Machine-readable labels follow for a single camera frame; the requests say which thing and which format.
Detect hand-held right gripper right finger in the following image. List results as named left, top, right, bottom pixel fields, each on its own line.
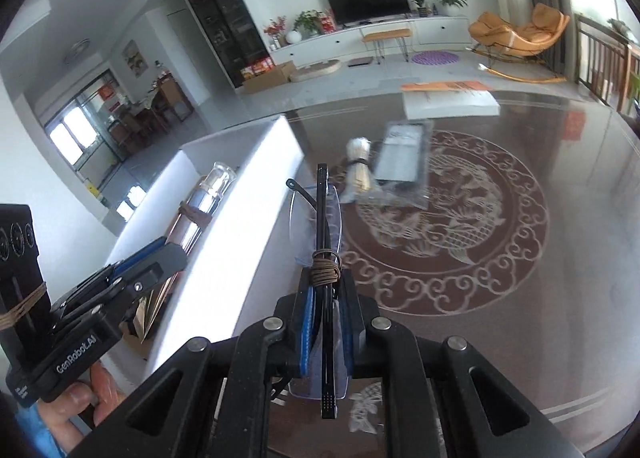
left=330, top=271, right=586, bottom=458

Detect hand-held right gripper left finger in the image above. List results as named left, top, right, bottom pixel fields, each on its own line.
left=65, top=271, right=321, bottom=458

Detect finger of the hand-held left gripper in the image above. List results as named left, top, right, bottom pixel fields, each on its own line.
left=52, top=237, right=168, bottom=310
left=52, top=244, right=188, bottom=326

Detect brown rubber band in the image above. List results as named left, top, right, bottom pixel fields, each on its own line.
left=306, top=249, right=343, bottom=285

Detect silver bottle with clear cap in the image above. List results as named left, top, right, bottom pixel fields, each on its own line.
left=162, top=161, right=239, bottom=259

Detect white storage box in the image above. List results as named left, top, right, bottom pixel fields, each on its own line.
left=102, top=114, right=307, bottom=374

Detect rimless eyeglasses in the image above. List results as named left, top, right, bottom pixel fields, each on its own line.
left=286, top=163, right=351, bottom=421

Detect person's left forearm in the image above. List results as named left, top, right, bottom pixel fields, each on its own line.
left=15, top=405, right=68, bottom=458

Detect person's left hand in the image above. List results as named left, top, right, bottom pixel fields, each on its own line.
left=42, top=360, right=128, bottom=431

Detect wooden dining table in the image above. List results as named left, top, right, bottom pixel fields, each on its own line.
left=107, top=98, right=166, bottom=154

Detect glass sliding door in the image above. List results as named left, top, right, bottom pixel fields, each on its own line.
left=44, top=68, right=131, bottom=179

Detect white tipped stick bundle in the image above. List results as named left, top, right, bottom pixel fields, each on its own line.
left=341, top=137, right=375, bottom=204

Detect clear plastic bag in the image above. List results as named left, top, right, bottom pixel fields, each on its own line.
left=357, top=119, right=435, bottom=209

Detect round ceiling lamp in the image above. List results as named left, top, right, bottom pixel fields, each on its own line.
left=64, top=38, right=91, bottom=60

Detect cardboard box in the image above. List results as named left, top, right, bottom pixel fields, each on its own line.
left=241, top=61, right=297, bottom=94

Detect red snack packs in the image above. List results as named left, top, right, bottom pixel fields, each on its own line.
left=241, top=61, right=275, bottom=79

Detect dark glass display cabinet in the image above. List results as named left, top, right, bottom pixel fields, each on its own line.
left=175, top=0, right=272, bottom=88

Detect beige pet bed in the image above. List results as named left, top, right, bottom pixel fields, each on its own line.
left=290, top=60, right=343, bottom=84

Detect white flat box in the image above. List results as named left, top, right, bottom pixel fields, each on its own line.
left=402, top=87, right=501, bottom=120

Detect red flower vase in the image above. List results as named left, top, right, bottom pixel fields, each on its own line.
left=263, top=16, right=288, bottom=48

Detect orange flat sheet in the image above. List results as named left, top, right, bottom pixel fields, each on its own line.
left=400, top=80, right=493, bottom=93

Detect white television cabinet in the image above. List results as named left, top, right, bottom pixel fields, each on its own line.
left=270, top=14, right=476, bottom=68

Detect bushy green potted plant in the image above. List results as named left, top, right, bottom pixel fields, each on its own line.
left=292, top=10, right=323, bottom=36

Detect purple round mat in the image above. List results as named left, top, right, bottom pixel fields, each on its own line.
left=411, top=50, right=460, bottom=65

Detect wooden bench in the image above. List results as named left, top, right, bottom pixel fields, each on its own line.
left=361, top=28, right=412, bottom=64

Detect orange rocking chair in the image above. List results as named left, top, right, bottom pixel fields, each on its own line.
left=466, top=2, right=571, bottom=84

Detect dark wooden slatted chair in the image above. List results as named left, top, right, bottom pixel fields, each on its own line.
left=574, top=12, right=640, bottom=114

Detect framed wall picture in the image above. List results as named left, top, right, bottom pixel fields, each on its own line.
left=122, top=40, right=149, bottom=78

